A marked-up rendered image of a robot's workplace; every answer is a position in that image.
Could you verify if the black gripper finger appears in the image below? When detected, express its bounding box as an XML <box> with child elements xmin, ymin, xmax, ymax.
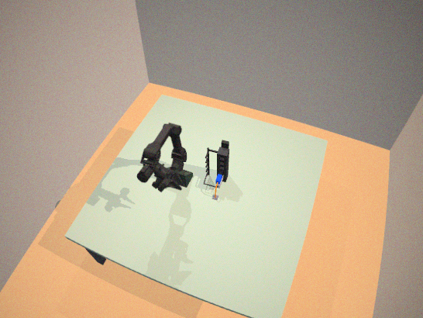
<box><xmin>166</xmin><ymin>178</ymin><xmax>182</xmax><ymax>191</ymax></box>
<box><xmin>171</xmin><ymin>171</ymin><xmax>184</xmax><ymax>186</ymax></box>

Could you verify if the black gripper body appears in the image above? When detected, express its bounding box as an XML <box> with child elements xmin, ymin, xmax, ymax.
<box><xmin>154</xmin><ymin>164</ymin><xmax>179</xmax><ymax>192</ymax></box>

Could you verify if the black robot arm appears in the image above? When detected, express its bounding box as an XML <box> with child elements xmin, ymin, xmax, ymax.
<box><xmin>136</xmin><ymin>123</ymin><xmax>187</xmax><ymax>188</ymax></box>

